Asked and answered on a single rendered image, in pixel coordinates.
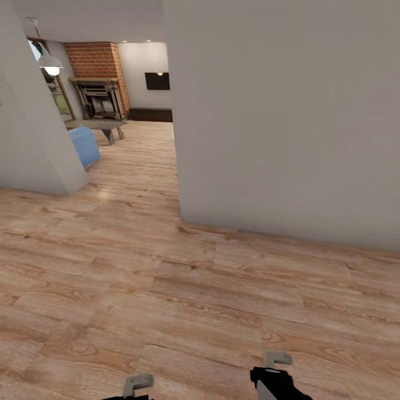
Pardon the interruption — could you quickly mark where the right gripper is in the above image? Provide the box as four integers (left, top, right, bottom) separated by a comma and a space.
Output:
250, 367, 293, 389

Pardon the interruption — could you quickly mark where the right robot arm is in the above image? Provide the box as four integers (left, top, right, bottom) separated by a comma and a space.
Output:
250, 350, 313, 400

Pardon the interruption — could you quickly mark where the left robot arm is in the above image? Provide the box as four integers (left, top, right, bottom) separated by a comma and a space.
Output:
102, 373, 154, 400

